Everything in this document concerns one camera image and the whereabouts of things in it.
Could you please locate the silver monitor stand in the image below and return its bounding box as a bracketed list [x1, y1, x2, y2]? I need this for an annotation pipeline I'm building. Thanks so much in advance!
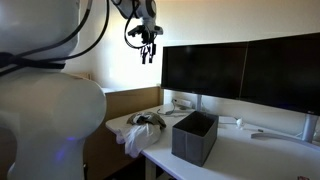
[195, 94, 204, 112]
[250, 113, 320, 151]

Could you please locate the white power strip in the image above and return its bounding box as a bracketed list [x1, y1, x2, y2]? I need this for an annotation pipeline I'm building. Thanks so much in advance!
[171, 97, 194, 110]

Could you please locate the black strap on arm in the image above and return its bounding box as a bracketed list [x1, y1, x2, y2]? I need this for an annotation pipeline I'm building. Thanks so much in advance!
[0, 51, 66, 78]

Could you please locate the wooden board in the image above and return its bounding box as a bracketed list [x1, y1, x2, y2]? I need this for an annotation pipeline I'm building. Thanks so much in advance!
[68, 72, 93, 81]

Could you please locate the black desk cable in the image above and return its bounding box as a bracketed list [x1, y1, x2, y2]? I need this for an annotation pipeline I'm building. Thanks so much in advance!
[156, 103, 188, 117]

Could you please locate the white desk leg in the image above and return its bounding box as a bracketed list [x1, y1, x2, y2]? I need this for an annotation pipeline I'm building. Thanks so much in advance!
[144, 156, 158, 180]

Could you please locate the olive patterned clothing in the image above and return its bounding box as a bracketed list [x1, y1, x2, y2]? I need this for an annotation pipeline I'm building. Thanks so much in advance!
[126, 111, 167, 131]

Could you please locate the grey fabric box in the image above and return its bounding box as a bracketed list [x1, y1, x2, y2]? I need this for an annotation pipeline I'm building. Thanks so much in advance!
[171, 110, 220, 168]

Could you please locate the small white object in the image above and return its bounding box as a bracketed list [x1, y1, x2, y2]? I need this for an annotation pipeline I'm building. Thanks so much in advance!
[235, 117, 246, 131]

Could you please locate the wooden partition panel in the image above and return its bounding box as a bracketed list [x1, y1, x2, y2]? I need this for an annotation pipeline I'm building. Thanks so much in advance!
[83, 86, 165, 180]

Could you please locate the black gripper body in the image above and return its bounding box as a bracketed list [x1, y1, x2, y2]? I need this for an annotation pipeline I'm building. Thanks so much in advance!
[141, 25, 165, 48]

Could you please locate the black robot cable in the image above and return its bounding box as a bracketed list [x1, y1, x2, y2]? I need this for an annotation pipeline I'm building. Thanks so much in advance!
[0, 0, 148, 78]

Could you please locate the white clothing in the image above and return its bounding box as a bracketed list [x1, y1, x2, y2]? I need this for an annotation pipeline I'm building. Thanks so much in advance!
[115, 122, 163, 159]

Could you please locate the black computer monitor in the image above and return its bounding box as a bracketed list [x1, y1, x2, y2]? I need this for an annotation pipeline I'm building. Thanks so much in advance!
[239, 32, 320, 117]
[160, 41, 249, 100]

